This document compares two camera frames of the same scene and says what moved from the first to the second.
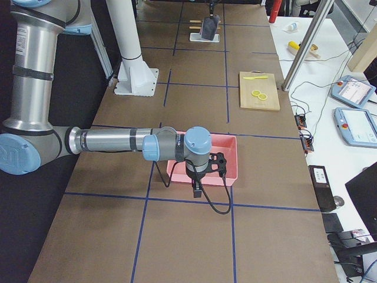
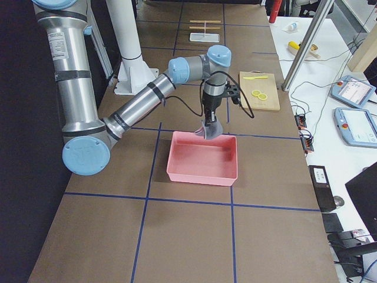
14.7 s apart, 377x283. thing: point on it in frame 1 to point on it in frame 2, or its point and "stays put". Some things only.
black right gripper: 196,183 to 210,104
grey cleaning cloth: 210,27 to 211,131
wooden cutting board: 265,86 stays put
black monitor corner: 363,188 stays put
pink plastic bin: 224,144 stays put
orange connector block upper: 300,121 stays put
